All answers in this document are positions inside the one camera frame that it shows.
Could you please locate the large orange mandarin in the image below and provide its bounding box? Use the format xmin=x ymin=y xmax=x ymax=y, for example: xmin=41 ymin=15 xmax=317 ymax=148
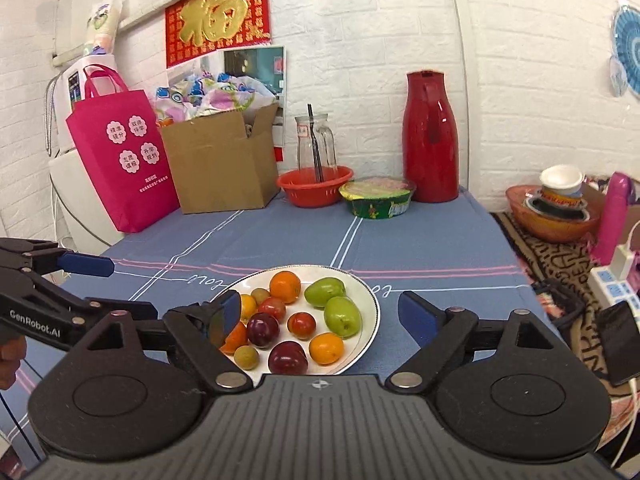
xmin=219 ymin=322 xmax=247 ymax=356

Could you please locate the brown longan fruit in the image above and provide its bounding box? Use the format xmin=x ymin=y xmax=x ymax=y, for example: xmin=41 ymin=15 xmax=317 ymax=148
xmin=233 ymin=344 xmax=260 ymax=370
xmin=250 ymin=287 xmax=270 ymax=306

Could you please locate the orange tangerine with stem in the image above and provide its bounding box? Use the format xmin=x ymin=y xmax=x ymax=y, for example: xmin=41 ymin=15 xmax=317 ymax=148
xmin=269 ymin=270 xmax=302 ymax=304

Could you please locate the dark red plum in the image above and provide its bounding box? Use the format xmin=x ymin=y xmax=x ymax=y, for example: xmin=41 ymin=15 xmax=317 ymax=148
xmin=268 ymin=340 xmax=308 ymax=375

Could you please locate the green apple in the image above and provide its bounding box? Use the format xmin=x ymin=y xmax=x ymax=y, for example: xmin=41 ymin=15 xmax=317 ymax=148
xmin=304 ymin=278 xmax=346 ymax=309
xmin=323 ymin=297 xmax=361 ymax=339

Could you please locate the person's left hand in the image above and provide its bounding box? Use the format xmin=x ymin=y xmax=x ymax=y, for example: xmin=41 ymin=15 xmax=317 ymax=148
xmin=0 ymin=336 xmax=27 ymax=390

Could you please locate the small yellow-orange kumquat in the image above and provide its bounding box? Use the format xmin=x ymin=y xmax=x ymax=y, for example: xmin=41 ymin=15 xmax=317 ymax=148
xmin=240 ymin=294 xmax=258 ymax=323

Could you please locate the white appliance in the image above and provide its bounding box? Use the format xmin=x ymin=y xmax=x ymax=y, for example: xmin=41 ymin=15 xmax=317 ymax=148
xmin=46 ymin=54 xmax=122 ymax=255

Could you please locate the blue striped tablecloth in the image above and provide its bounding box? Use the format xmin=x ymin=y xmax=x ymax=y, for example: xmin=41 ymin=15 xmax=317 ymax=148
xmin=66 ymin=193 xmax=542 ymax=376

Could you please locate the white round plate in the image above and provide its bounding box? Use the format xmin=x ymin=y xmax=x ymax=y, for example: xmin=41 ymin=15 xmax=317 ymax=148
xmin=214 ymin=264 xmax=381 ymax=384

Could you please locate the small orange kumquat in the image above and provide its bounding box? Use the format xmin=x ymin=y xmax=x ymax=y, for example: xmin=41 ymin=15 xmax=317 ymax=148
xmin=308 ymin=333 xmax=345 ymax=366

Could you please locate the green instant noodle bowl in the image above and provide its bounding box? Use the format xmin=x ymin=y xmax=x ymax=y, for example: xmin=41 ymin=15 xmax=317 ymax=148
xmin=338 ymin=177 xmax=416 ymax=220

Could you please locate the pink shopping bag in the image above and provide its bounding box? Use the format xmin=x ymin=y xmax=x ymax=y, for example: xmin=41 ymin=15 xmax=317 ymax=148
xmin=66 ymin=63 xmax=179 ymax=234

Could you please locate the red plastic basin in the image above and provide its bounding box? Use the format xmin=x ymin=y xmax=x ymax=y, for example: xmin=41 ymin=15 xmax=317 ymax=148
xmin=277 ymin=166 xmax=354 ymax=208

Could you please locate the brown cardboard box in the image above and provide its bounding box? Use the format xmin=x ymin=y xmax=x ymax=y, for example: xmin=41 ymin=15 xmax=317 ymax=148
xmin=160 ymin=104 xmax=280 ymax=214

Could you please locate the orange patterned bowl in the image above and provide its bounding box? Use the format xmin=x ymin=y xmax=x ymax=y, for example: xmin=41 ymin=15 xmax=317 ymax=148
xmin=506 ymin=185 xmax=600 ymax=243

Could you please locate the black stirring stick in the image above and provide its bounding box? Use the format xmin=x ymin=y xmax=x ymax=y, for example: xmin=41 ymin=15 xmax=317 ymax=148
xmin=307 ymin=103 xmax=323 ymax=183

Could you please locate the red thermos jug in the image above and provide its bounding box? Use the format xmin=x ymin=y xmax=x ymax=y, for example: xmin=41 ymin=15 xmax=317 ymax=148
xmin=402 ymin=70 xmax=459 ymax=203

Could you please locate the white power strip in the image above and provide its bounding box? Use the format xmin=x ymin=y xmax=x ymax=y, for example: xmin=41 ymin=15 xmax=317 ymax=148
xmin=588 ymin=266 xmax=640 ymax=323

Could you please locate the glass pitcher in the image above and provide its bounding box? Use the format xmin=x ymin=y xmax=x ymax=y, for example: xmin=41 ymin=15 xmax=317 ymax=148
xmin=295 ymin=114 xmax=337 ymax=183

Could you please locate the white cup on bowls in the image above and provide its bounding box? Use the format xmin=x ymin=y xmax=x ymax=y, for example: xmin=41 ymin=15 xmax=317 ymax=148
xmin=539 ymin=165 xmax=584 ymax=196

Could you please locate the floral cloth in box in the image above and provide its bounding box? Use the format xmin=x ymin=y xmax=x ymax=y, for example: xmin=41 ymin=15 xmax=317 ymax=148
xmin=151 ymin=73 xmax=279 ymax=126

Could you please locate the pink water bottle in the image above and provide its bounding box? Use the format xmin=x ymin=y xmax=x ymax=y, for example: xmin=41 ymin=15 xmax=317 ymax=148
xmin=591 ymin=171 xmax=634 ymax=266

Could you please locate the red fu wall poster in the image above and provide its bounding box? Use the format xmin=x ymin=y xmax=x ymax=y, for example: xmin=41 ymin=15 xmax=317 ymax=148
xmin=165 ymin=0 xmax=271 ymax=68

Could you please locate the blue decorative wall plate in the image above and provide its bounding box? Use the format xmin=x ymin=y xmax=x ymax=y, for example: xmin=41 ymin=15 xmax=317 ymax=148
xmin=612 ymin=4 xmax=639 ymax=98

